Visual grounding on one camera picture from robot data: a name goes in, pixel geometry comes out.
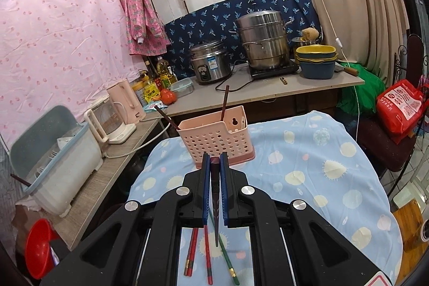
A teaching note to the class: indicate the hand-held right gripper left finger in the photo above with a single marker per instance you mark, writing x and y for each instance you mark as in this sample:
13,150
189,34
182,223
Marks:
206,192

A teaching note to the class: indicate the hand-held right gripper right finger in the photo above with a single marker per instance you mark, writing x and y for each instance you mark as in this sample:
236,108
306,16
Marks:
224,192

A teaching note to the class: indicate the maroon spiral chopstick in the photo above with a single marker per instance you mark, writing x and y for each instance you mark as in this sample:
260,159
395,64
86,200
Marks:
224,105
215,199
167,118

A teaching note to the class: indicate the pink perforated utensil basket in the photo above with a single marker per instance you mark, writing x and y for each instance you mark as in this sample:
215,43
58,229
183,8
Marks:
214,142

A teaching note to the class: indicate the red chopstick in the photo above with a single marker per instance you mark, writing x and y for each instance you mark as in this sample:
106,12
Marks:
207,256
194,245

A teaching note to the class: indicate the brown chopstick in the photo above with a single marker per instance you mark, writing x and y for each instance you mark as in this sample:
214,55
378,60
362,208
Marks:
187,259

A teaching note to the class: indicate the green chopstick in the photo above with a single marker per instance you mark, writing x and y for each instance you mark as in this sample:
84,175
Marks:
229,262

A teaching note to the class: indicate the light blue printed tablecloth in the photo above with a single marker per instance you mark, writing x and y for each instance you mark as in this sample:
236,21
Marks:
318,178

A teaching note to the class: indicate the grey wooden counter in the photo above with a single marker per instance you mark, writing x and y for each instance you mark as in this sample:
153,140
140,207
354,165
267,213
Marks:
234,95

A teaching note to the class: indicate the teal packet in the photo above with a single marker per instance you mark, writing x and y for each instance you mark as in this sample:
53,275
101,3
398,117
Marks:
154,106

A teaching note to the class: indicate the red tomato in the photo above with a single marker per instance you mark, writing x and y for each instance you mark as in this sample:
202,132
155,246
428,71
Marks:
168,96

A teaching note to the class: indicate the clear plastic food container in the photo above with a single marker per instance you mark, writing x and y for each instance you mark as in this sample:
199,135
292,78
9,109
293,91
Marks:
182,87

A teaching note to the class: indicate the pink electric kettle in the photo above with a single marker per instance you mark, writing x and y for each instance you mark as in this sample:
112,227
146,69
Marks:
125,100

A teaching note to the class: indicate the glass kettle with white base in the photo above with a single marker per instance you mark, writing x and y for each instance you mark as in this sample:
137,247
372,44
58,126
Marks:
107,118

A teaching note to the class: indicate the cooking oil bottle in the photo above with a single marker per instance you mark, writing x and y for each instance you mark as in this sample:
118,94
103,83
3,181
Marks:
163,73

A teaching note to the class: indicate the steel rice cooker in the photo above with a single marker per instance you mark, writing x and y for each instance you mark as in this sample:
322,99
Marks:
211,63

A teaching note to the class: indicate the black induction cooker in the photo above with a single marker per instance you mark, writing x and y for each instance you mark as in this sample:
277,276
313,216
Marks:
274,71

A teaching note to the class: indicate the white dish drainer box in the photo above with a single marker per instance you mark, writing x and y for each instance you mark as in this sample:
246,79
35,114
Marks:
60,172

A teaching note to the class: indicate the blue and yellow bowl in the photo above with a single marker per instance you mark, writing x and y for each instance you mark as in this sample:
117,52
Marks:
316,59
316,49
316,70

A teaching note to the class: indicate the steel steamer pot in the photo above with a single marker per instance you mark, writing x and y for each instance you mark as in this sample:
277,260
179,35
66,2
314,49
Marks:
264,41

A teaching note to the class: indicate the black metal chair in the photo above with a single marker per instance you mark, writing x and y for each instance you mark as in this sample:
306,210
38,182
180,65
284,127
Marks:
385,152

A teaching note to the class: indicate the navy printed cloth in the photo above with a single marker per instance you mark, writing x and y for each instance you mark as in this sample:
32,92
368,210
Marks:
207,24

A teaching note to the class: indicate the green cloth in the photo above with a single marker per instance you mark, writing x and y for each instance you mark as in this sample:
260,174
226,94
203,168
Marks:
362,88

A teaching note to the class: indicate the red plastic basin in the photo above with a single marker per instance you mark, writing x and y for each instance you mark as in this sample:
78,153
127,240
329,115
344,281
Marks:
40,249

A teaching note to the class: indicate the tan loofah sponge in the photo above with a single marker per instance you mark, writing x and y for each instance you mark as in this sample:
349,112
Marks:
309,34

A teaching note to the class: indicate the pink floral garment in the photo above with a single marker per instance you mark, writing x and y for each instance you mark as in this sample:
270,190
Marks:
140,21

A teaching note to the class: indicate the dark wooden stick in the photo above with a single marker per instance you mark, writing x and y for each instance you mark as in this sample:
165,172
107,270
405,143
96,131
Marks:
20,180

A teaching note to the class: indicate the wooden stool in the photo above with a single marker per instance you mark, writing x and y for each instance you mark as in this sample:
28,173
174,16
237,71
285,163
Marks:
409,225

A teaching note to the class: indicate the red printed bag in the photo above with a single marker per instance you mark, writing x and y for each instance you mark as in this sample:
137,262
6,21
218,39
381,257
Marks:
400,108

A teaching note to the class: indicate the pink dotted cloth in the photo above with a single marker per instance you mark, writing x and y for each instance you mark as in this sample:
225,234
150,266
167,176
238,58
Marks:
60,54

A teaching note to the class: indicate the beige curtain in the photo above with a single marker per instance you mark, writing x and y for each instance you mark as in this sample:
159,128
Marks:
362,4

